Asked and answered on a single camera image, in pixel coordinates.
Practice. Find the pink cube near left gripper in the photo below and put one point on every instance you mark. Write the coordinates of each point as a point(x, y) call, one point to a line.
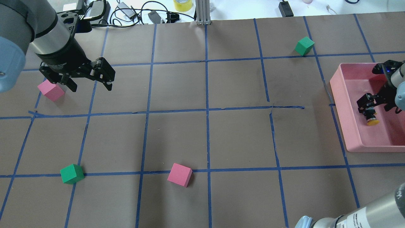
point(51, 91)

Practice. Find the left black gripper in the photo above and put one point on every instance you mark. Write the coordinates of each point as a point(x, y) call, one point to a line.
point(65, 59)

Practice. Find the aluminium profile post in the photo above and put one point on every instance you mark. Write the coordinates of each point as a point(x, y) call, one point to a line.
point(202, 10)

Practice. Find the yellow push button switch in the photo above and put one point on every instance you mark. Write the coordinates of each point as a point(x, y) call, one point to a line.
point(370, 115)

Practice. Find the green cube far right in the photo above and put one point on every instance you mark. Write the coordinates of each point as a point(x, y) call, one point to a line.
point(304, 45)

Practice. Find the black power adapter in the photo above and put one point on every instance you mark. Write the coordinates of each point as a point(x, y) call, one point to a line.
point(154, 17)

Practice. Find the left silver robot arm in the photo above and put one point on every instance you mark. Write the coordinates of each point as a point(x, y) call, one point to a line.
point(52, 37)

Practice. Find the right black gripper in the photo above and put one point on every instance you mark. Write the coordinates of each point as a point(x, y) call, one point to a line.
point(386, 92)

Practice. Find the pink plastic bin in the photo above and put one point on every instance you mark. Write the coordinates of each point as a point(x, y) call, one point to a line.
point(350, 82)

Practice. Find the yellow tape roll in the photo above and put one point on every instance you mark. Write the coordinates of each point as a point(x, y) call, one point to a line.
point(182, 5)

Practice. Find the green cube front left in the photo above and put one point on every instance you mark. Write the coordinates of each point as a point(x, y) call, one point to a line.
point(72, 174)

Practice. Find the green cube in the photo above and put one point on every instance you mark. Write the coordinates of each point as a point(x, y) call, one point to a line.
point(304, 45)
point(72, 174)

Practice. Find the pink cube centre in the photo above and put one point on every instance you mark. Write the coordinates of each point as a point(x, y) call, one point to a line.
point(180, 175)

